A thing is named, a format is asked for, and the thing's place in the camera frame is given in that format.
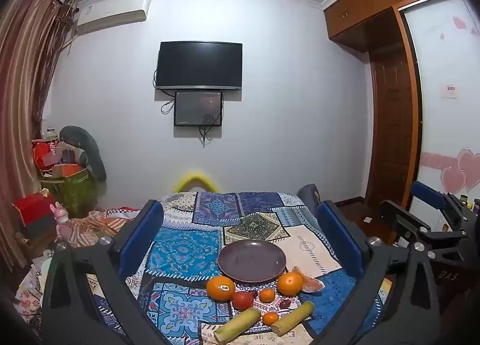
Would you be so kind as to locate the yellow chair back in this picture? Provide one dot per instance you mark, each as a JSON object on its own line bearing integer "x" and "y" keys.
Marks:
{"x": 195, "y": 179}

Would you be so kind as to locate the brown wooden door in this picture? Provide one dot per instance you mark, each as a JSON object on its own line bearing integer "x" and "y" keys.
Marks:
{"x": 393, "y": 124}

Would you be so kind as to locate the dark red date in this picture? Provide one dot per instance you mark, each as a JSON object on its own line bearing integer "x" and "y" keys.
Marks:
{"x": 285, "y": 303}
{"x": 254, "y": 294}

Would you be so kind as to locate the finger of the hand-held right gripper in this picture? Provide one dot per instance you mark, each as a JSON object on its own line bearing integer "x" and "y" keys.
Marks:
{"x": 427, "y": 192}
{"x": 401, "y": 219}

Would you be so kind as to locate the orange striped cloth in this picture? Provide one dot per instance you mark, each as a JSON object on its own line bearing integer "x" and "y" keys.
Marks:
{"x": 97, "y": 225}

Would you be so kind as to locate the wall-mounted black television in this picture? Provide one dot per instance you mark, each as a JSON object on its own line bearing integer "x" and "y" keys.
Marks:
{"x": 198, "y": 65}

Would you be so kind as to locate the white air conditioner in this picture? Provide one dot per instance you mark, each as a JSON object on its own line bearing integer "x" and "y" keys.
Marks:
{"x": 112, "y": 11}

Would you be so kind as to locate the small black monitor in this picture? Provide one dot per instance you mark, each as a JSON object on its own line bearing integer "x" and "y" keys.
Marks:
{"x": 198, "y": 109}

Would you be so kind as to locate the wooden overhead cabinet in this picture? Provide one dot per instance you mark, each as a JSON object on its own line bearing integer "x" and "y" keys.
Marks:
{"x": 360, "y": 4}

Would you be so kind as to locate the pomelo slice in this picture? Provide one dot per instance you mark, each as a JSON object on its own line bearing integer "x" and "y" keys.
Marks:
{"x": 314, "y": 285}

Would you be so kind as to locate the grey plush toy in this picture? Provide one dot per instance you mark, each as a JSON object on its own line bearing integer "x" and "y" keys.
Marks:
{"x": 88, "y": 150}

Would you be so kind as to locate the dark purple plate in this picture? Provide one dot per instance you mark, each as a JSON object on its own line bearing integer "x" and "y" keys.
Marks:
{"x": 251, "y": 260}

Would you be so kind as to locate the red box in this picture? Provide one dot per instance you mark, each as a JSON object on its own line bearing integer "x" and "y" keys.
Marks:
{"x": 33, "y": 206}

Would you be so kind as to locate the small tangerine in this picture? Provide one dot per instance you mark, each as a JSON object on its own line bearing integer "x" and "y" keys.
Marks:
{"x": 267, "y": 294}
{"x": 270, "y": 318}

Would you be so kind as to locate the orange box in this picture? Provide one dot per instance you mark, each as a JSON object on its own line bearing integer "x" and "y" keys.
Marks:
{"x": 65, "y": 170}

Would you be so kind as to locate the red gift bag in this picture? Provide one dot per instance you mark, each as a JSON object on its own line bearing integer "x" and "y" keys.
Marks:
{"x": 45, "y": 154}

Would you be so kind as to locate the grey chair cushion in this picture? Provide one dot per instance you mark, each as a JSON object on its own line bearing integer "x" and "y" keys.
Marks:
{"x": 309, "y": 195}

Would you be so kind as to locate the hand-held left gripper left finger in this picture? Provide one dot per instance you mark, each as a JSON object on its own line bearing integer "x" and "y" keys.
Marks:
{"x": 144, "y": 234}

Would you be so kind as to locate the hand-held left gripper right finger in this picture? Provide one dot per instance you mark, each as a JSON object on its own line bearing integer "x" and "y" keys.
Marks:
{"x": 337, "y": 242}

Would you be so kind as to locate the white heart-printed wardrobe door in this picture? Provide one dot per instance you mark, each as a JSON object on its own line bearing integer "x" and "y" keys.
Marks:
{"x": 446, "y": 124}

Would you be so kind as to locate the plain orange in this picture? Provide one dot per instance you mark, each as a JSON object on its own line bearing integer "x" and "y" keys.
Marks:
{"x": 290, "y": 283}

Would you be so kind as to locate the orange with sticker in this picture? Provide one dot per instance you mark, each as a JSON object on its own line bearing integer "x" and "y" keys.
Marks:
{"x": 219, "y": 288}

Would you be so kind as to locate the green storage box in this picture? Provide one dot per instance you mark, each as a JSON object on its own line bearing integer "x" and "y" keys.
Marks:
{"x": 73, "y": 195}

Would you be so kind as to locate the patchwork printed blanket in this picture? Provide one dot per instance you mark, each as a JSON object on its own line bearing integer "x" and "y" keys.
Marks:
{"x": 187, "y": 251}

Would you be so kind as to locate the pink toy figure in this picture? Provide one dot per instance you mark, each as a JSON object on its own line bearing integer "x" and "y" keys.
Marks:
{"x": 62, "y": 219}

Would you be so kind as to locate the striped brown curtain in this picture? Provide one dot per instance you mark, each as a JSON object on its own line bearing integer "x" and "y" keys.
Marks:
{"x": 22, "y": 86}

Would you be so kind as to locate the red tomato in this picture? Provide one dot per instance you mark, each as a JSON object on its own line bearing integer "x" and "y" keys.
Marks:
{"x": 242, "y": 300}

